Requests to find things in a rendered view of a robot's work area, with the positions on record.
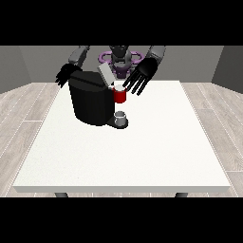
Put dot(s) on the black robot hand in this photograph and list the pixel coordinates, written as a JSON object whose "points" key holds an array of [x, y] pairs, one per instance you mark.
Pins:
{"points": [[141, 74], [64, 75]]}

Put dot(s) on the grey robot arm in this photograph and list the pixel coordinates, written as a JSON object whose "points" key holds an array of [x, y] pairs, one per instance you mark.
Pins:
{"points": [[155, 53], [78, 56]]}

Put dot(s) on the red pod holder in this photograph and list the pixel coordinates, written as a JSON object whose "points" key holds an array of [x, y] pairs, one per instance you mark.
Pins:
{"points": [[120, 96]]}

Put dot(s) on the pale grey machine lid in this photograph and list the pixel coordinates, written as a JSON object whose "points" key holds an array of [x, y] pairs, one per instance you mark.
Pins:
{"points": [[106, 74]]}

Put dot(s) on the black coffee machine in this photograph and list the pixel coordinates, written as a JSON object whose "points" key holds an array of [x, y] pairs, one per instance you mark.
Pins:
{"points": [[91, 98]]}

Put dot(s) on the grey robot trunk purple rings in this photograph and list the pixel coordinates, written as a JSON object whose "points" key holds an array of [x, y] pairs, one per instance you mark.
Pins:
{"points": [[119, 60]]}

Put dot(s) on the small grey cup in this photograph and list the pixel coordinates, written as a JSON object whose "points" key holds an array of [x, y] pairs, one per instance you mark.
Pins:
{"points": [[120, 118]]}

